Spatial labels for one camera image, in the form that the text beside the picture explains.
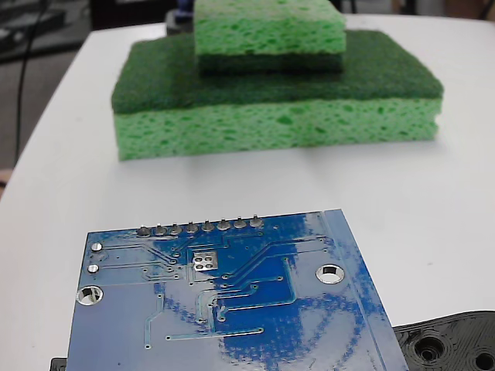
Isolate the dark grey and blue robot base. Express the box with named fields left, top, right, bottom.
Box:
left=165, top=0, right=196, bottom=36

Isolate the blue printed circuit board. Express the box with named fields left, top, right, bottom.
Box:
left=63, top=208, right=411, bottom=371

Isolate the large green scrub sponge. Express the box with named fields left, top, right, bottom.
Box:
left=111, top=29, right=445, bottom=162

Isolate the small green scrub sponge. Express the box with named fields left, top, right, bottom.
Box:
left=193, top=0, right=347, bottom=77

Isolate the black background equipment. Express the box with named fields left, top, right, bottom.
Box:
left=0, top=0, right=90, bottom=63

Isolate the thin black cable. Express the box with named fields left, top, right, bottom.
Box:
left=15, top=0, right=47, bottom=163

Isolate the black plastic mount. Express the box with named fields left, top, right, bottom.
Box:
left=49, top=308, right=495, bottom=371

